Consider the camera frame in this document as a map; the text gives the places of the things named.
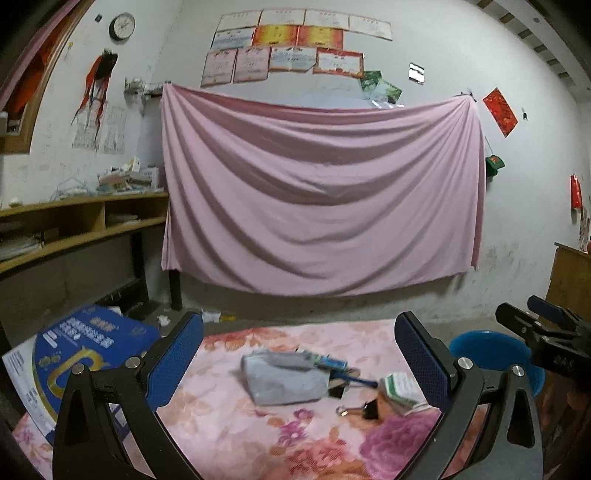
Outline blue pen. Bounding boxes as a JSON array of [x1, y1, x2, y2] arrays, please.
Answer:
[[331, 375, 379, 387]]

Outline floral pink blanket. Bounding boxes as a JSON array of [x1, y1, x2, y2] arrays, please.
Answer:
[[11, 318, 490, 480]]

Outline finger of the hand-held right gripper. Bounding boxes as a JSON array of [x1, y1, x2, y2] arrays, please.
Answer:
[[495, 302, 555, 348], [527, 295, 586, 334]]

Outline red wall poster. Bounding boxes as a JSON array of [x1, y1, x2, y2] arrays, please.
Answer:
[[482, 88, 519, 138]]

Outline pink hanging cloth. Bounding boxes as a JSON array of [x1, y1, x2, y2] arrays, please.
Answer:
[[159, 83, 486, 298]]

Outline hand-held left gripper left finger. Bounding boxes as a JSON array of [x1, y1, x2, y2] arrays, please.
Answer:
[[52, 311, 205, 480]]

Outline brown wooden cabinet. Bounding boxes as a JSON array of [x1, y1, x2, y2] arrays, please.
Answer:
[[545, 242, 591, 315]]

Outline green photo prints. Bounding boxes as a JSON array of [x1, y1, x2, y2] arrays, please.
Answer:
[[360, 70, 403, 107]]

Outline wooden window frame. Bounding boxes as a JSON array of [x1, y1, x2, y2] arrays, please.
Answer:
[[0, 0, 95, 155]]

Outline white wall calendar sheet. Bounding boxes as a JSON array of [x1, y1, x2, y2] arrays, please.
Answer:
[[72, 105, 127, 155]]

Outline grey fabric pouch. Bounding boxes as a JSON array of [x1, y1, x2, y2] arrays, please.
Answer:
[[241, 350, 331, 407]]

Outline wooden shelf desk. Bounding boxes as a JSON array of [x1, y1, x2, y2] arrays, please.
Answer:
[[0, 191, 170, 315]]

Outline pile of books and boxes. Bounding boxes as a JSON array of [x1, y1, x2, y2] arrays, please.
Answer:
[[96, 157, 165, 195]]

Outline red tassel wall decoration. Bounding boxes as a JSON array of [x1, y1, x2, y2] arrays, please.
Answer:
[[71, 52, 118, 126]]

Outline blue plastic basin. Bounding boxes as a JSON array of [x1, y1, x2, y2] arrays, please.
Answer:
[[448, 329, 546, 397]]

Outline teal marker pen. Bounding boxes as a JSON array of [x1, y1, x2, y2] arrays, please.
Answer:
[[314, 354, 348, 371]]

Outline green white paper packet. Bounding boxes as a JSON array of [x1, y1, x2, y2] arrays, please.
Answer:
[[379, 371, 431, 417]]

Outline blue printed cardboard box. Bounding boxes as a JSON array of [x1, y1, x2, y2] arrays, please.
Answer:
[[2, 305, 160, 445]]

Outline wire clothes hangers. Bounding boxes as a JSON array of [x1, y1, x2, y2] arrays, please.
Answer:
[[50, 176, 99, 200]]

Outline group of wall certificates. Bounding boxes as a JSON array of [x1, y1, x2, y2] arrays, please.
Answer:
[[200, 8, 393, 88]]

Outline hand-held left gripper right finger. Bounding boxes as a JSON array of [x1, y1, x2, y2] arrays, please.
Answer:
[[394, 311, 546, 480]]

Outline round wall clock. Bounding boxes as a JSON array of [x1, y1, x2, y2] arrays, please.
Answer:
[[109, 12, 136, 41]]

